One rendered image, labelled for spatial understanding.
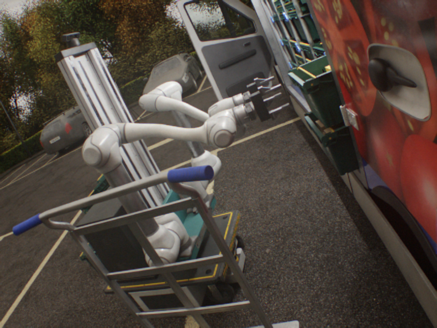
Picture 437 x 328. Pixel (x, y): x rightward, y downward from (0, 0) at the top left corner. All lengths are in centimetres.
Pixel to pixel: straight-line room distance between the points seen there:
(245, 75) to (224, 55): 43
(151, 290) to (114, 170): 94
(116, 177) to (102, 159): 13
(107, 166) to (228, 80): 350
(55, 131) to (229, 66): 925
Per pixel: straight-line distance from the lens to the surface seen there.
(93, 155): 140
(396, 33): 74
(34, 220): 120
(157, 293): 214
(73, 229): 127
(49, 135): 1313
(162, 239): 160
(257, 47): 494
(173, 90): 216
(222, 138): 129
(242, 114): 146
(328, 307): 190
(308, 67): 182
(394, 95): 92
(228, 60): 470
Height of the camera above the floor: 149
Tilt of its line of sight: 20 degrees down
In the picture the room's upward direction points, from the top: 25 degrees counter-clockwise
